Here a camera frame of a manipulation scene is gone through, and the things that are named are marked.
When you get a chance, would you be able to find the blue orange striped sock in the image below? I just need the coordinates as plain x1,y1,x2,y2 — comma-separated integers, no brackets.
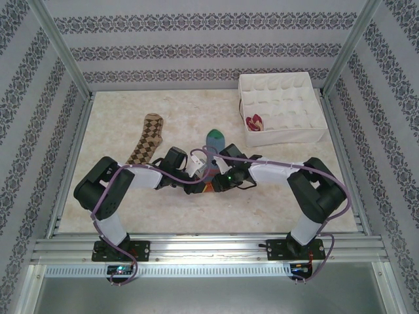
196,129,227,194

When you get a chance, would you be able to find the brown argyle sock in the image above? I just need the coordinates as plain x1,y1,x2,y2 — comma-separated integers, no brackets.
126,113,165,166

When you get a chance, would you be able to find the beige sock with red toe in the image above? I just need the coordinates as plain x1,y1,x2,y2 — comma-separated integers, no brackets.
246,113,264,132

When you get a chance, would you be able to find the white fabric organizer box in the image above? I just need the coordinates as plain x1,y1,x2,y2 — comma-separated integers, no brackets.
238,72,327,148

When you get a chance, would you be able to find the grey metal sheet tray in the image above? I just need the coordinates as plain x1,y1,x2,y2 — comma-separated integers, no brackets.
19,264,405,314

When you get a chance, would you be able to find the aluminium mounting rail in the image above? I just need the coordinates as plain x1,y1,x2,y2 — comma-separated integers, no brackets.
31,234,389,263

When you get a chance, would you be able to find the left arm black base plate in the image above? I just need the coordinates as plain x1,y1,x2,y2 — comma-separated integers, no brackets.
91,240,151,262

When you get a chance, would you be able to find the slotted white cable duct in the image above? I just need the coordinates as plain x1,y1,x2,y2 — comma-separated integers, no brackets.
44,264,292,278

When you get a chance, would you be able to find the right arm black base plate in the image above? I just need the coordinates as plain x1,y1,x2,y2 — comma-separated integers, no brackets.
266,237,325,262

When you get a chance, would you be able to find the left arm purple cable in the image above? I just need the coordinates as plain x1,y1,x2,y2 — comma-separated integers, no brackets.
91,147,215,287

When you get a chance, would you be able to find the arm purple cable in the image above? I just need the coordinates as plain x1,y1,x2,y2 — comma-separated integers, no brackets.
91,147,215,287
211,154,354,286

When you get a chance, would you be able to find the aluminium table side rail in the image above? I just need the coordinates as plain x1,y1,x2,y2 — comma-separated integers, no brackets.
319,93,373,236
45,93,96,238

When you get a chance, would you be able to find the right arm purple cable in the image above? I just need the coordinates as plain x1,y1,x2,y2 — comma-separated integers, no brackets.
211,154,354,286

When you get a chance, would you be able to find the aluminium frame post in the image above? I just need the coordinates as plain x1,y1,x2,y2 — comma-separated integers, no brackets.
27,0,96,103
322,0,383,97

